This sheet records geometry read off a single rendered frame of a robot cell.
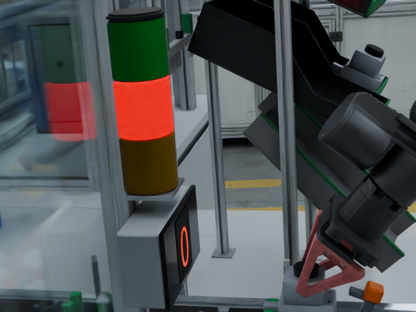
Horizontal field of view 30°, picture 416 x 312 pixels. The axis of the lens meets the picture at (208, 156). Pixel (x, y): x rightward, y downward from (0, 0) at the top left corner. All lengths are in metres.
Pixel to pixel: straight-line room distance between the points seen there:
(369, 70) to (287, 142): 0.24
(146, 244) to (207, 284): 0.75
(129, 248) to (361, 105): 0.31
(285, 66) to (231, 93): 3.96
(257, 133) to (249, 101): 3.90
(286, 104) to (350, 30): 3.90
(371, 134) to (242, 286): 0.62
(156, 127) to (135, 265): 0.12
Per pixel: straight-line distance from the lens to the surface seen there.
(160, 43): 0.65
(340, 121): 0.81
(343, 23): 4.93
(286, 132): 1.06
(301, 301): 0.91
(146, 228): 0.66
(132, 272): 0.67
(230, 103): 5.01
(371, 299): 0.92
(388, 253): 1.12
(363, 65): 1.25
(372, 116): 0.83
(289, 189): 1.09
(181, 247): 0.70
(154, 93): 0.65
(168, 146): 0.67
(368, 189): 0.85
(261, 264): 1.46
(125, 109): 0.66
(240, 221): 1.65
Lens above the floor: 1.49
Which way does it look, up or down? 17 degrees down
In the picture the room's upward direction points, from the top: 4 degrees counter-clockwise
